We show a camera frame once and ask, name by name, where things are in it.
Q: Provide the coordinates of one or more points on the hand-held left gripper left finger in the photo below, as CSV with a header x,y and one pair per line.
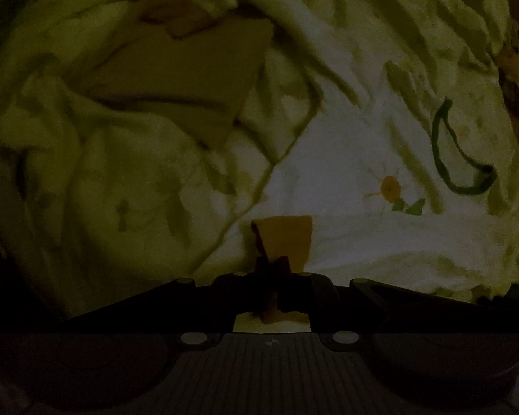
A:
x,y
261,285

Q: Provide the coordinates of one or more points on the pale leaf-print bed blanket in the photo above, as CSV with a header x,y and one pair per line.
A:
x,y
91,181

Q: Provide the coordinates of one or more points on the white small printed garment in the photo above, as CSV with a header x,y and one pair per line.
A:
x,y
350,160

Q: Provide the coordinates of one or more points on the tan folded cloth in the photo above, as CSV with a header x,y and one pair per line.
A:
x,y
190,73

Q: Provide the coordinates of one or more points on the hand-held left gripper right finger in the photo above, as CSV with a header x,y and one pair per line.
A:
x,y
287,287

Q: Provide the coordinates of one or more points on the floral frilled cloth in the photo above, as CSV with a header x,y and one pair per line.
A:
x,y
517,62

